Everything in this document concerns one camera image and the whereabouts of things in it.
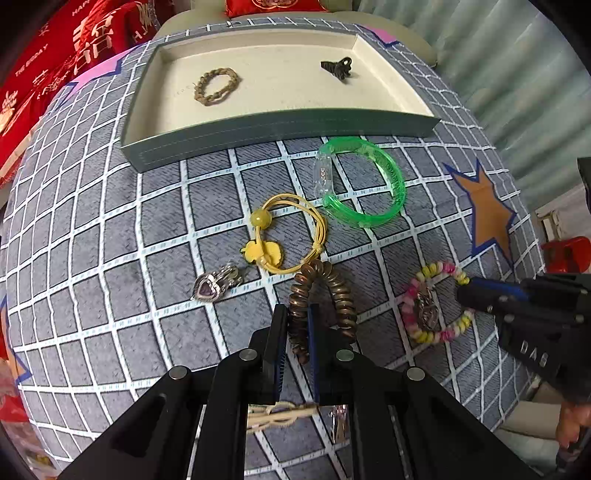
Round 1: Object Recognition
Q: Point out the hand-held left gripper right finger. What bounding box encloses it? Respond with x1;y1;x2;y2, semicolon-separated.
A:
308;302;539;480

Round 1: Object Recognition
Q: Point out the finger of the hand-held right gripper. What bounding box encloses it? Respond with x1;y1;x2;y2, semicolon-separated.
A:
456;283;523;320
468;277;533;299

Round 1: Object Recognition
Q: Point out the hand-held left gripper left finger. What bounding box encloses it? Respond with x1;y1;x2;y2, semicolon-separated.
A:
58;304;291;480

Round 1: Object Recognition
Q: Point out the silver charm clip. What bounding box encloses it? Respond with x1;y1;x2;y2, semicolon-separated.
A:
416;288;441;330

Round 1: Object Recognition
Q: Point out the brown spiral hair tie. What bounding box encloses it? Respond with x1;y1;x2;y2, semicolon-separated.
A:
287;259;358;365

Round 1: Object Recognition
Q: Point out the pastel spiral bracelet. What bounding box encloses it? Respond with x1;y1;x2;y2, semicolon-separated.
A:
401;261;475;344

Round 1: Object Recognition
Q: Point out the pink heart hair clip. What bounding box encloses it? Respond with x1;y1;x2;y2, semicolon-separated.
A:
191;261;245;303

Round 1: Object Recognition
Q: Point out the yellow beaded hair tie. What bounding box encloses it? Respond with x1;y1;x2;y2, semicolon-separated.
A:
240;194;328;273

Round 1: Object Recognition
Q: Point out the green translucent bangle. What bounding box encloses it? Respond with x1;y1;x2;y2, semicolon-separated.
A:
314;137;407;229

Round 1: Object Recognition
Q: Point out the grey-green jewelry tray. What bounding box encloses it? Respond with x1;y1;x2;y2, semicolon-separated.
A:
121;28;441;172

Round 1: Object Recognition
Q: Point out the person's right hand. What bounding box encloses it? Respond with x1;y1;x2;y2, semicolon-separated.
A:
555;401;591;455

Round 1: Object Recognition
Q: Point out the red plastic object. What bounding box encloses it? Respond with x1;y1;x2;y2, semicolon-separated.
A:
541;236;591;274

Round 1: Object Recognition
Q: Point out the grey checked tablecloth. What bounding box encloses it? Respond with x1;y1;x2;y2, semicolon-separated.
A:
0;23;546;480

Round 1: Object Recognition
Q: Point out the pale green curtain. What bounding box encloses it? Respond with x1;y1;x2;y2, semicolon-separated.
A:
355;0;591;217

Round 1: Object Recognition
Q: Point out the clear plastic bag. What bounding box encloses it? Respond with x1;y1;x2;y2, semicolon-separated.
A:
0;355;51;467

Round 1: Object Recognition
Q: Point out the black hair claw clip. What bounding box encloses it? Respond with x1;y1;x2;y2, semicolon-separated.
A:
320;55;354;86

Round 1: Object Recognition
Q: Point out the red embroidered cushion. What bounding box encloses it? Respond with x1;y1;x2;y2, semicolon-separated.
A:
225;0;324;19

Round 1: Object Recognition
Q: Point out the red printed blanket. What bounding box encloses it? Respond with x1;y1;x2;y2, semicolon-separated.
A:
0;0;174;185

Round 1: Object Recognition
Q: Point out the tan braided hair tie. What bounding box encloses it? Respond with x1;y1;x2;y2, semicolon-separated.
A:
194;68;242;106

